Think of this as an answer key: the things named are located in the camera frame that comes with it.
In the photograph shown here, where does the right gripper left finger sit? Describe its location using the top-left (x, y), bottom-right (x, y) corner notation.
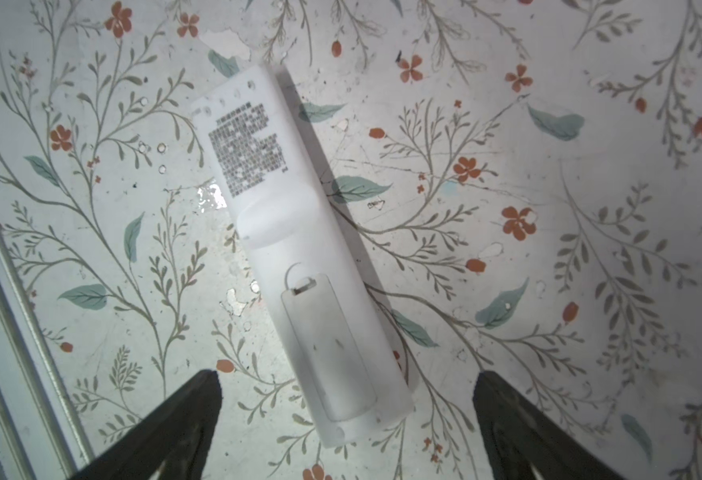
top-left (73, 369), bottom-right (223, 480)

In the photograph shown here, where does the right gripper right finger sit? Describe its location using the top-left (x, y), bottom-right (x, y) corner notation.
top-left (473, 371), bottom-right (620, 479)

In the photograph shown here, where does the white battery compartment cover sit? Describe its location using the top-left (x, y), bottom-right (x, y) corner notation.
top-left (281, 274), bottom-right (377, 422)

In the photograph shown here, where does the white remote control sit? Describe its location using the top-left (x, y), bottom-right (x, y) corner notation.
top-left (192, 65), bottom-right (413, 447)

